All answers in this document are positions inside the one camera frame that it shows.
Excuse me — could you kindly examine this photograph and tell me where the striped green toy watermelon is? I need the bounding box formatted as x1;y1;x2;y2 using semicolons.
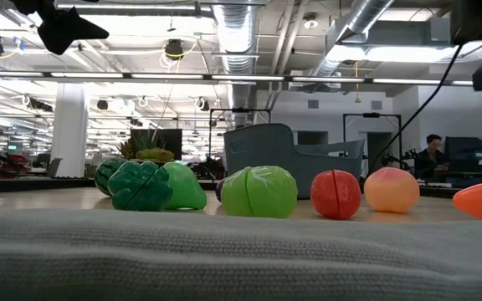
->
93;157;127;197

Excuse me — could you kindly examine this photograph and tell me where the dark green toy broccoli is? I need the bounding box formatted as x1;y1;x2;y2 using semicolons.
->
106;161;174;212

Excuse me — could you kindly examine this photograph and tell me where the dark purple toy eggplant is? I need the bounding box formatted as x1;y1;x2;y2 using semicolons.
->
214;178;226;203

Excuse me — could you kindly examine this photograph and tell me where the light green toy cabbage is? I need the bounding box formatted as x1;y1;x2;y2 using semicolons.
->
219;166;299;219

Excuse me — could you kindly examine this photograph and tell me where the red toy strawberry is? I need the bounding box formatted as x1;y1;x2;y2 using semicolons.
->
310;169;362;221

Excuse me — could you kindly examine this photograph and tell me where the peach-coloured toy peach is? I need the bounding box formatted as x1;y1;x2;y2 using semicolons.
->
363;166;421;214

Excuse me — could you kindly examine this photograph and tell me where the white building column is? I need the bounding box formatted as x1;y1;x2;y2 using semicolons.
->
50;82;90;179

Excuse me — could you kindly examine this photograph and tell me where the potted succulent plant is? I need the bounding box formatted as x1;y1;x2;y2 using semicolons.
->
117;130;176;164

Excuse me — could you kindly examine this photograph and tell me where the black monitor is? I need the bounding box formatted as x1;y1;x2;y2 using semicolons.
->
444;135;482;176
130;128;183;163

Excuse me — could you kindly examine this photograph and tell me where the long ceiling light bar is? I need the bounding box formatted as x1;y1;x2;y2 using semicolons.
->
0;70;474;87

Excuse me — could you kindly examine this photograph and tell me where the teal plastic bin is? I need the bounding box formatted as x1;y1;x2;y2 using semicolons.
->
223;123;366;200

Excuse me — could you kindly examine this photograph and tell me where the grey folded cloth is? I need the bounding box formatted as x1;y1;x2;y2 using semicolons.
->
0;208;482;301

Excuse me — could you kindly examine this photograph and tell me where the person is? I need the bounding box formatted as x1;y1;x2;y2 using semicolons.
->
414;133;449;179

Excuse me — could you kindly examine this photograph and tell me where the round silver air duct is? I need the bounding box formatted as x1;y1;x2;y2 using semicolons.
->
211;3;263;126

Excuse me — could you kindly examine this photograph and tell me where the slanted silver air duct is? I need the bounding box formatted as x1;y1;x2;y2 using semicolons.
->
307;0;395;84

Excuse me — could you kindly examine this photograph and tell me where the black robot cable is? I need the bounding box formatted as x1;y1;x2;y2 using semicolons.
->
367;43;464;173

